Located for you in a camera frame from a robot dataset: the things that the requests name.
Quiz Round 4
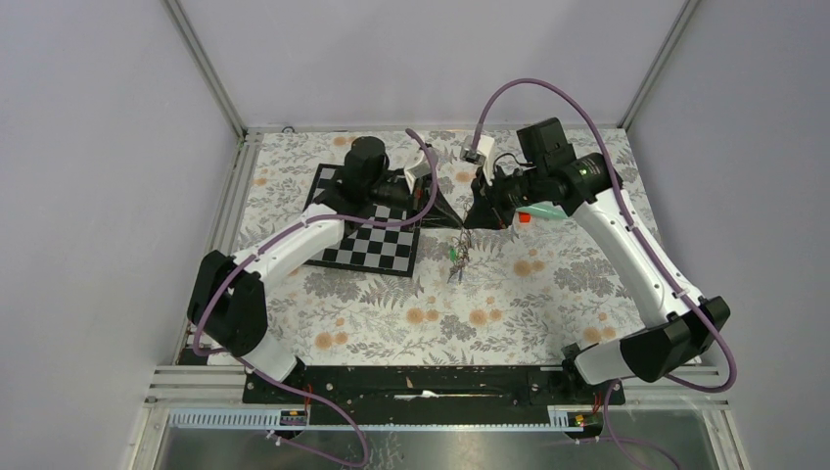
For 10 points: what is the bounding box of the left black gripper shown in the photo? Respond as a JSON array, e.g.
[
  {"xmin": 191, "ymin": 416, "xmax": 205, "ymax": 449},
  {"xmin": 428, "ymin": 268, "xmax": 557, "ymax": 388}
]
[{"xmin": 368, "ymin": 172, "xmax": 463, "ymax": 231}]

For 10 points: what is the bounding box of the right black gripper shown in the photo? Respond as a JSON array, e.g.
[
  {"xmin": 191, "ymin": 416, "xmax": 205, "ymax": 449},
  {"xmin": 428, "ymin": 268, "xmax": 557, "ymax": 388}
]
[{"xmin": 462, "ymin": 163, "xmax": 545, "ymax": 232}]

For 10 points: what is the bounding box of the keyring with coloured key tags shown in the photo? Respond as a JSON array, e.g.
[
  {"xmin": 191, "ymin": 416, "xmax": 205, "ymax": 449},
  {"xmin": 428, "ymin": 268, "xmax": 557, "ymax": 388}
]
[{"xmin": 447, "ymin": 228, "xmax": 472, "ymax": 283}]

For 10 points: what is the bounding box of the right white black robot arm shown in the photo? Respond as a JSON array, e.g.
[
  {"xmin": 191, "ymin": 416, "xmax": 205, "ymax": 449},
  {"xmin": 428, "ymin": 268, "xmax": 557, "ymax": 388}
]
[{"xmin": 461, "ymin": 117, "xmax": 730, "ymax": 403}]

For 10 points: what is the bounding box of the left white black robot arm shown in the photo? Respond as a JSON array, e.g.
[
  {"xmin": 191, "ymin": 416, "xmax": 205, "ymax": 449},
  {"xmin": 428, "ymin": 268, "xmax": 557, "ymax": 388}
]
[{"xmin": 186, "ymin": 130, "xmax": 439, "ymax": 402}]

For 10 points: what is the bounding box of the mint green flashlight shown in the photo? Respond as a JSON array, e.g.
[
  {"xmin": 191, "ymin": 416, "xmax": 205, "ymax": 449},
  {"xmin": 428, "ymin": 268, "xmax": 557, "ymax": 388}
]
[{"xmin": 519, "ymin": 203, "xmax": 568, "ymax": 220}]

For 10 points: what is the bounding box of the black white chessboard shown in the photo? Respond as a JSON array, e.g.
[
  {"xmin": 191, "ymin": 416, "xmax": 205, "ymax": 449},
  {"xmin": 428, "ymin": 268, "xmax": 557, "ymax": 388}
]
[{"xmin": 305, "ymin": 164, "xmax": 420, "ymax": 278}]

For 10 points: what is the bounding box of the floral patterned table mat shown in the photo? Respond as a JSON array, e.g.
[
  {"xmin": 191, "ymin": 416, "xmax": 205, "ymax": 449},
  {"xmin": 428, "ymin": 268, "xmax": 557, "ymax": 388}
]
[{"xmin": 236, "ymin": 130, "xmax": 642, "ymax": 365}]

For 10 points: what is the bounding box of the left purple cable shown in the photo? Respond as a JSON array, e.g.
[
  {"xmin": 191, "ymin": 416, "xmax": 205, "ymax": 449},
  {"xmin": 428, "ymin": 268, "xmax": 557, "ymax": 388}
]
[{"xmin": 191, "ymin": 128, "xmax": 440, "ymax": 470}]

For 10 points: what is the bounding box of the purple cable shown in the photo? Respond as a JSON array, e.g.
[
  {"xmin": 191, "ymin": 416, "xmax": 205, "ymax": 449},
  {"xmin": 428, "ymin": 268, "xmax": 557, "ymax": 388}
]
[
  {"xmin": 191, "ymin": 128, "xmax": 440, "ymax": 470},
  {"xmin": 472, "ymin": 78, "xmax": 739, "ymax": 470}
]

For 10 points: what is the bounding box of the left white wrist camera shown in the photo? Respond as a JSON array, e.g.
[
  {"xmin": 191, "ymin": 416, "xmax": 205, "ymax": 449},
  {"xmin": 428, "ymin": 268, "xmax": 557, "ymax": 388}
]
[{"xmin": 403, "ymin": 144, "xmax": 435, "ymax": 195}]

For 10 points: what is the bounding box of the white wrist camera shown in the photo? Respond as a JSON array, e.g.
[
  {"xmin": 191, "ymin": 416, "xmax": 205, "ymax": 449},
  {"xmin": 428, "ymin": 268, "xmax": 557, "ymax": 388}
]
[
  {"xmin": 403, "ymin": 144, "xmax": 435, "ymax": 195},
  {"xmin": 460, "ymin": 135, "xmax": 496, "ymax": 184}
]

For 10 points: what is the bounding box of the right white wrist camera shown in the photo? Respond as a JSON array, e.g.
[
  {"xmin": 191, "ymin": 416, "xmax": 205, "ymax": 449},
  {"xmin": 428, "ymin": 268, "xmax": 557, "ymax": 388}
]
[{"xmin": 460, "ymin": 135, "xmax": 496, "ymax": 184}]

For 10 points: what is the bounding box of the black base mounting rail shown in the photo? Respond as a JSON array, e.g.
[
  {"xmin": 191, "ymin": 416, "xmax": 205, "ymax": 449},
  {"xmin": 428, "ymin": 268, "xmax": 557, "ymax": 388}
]
[{"xmin": 242, "ymin": 365, "xmax": 625, "ymax": 428}]

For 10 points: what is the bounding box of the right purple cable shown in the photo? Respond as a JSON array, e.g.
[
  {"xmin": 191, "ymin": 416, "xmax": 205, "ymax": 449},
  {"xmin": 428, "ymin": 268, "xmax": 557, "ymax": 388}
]
[{"xmin": 472, "ymin": 78, "xmax": 739, "ymax": 470}]

